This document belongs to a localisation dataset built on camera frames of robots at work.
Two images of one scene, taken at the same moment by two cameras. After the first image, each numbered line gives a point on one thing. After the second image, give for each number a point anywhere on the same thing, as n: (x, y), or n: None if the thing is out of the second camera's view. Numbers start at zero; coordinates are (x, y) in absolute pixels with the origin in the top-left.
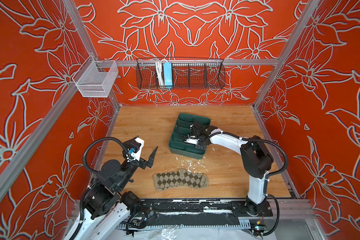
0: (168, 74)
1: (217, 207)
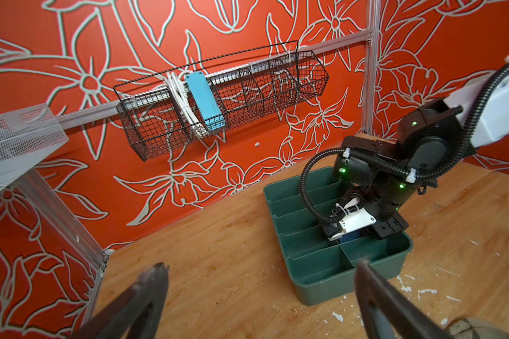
0: (206, 101)
1: None
